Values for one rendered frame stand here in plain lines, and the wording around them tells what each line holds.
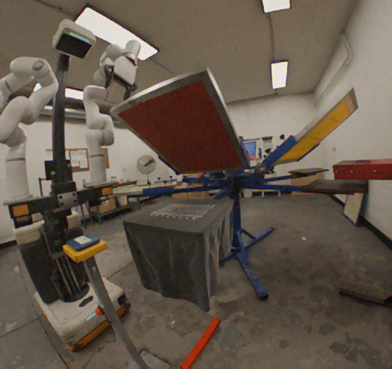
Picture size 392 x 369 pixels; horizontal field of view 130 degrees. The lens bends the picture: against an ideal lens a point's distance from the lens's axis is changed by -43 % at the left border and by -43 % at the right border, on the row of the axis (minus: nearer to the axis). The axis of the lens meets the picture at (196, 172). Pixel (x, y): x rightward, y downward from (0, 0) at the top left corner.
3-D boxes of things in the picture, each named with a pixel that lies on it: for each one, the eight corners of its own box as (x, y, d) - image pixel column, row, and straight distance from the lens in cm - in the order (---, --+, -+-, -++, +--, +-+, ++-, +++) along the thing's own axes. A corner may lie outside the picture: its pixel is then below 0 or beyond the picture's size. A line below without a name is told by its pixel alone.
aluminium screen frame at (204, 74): (206, 69, 64) (208, 65, 67) (108, 112, 98) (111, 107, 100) (249, 169, 120) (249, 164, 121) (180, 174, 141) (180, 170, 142)
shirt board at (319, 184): (367, 190, 159) (368, 180, 157) (367, 204, 119) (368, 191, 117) (244, 184, 206) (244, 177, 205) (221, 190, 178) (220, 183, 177)
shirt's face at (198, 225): (200, 233, 59) (200, 232, 59) (122, 221, 87) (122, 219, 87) (233, 199, 102) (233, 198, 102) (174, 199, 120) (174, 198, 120)
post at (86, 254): (149, 393, 129) (66, 265, 54) (121, 373, 139) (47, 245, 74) (170, 365, 132) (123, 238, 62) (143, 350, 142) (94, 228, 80)
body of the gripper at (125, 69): (130, 72, 81) (124, 91, 73) (113, 58, 77) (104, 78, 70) (141, 65, 76) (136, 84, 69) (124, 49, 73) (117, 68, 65)
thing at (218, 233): (211, 310, 86) (204, 230, 60) (204, 308, 87) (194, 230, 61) (236, 258, 119) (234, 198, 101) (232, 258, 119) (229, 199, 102)
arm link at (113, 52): (110, 80, 100) (131, 65, 84) (90, 69, 98) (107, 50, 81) (115, 68, 105) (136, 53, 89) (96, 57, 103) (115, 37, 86)
